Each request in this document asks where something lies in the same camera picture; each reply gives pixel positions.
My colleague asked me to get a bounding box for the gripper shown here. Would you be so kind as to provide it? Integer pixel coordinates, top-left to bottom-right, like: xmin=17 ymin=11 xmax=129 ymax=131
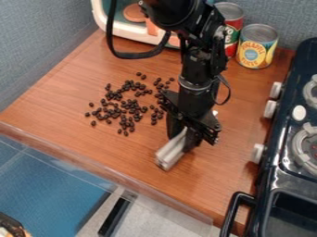
xmin=157 ymin=77 xmax=223 ymax=154

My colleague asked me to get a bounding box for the pile of black bits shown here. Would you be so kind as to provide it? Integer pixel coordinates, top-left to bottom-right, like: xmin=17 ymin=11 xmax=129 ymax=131
xmin=83 ymin=71 xmax=176 ymax=137

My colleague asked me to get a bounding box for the toy stove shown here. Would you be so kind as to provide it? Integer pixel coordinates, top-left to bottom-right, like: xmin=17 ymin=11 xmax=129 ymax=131
xmin=219 ymin=37 xmax=317 ymax=237

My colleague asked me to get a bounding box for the yellow can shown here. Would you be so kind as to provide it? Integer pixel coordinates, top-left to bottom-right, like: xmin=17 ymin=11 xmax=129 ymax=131
xmin=235 ymin=23 xmax=280 ymax=70

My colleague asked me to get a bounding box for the red can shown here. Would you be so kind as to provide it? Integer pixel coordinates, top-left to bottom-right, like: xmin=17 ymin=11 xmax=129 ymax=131
xmin=212 ymin=1 xmax=246 ymax=59

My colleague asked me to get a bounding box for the toy microwave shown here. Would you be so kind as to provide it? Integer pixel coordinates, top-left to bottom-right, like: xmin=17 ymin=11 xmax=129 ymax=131
xmin=89 ymin=0 xmax=184 ymax=50

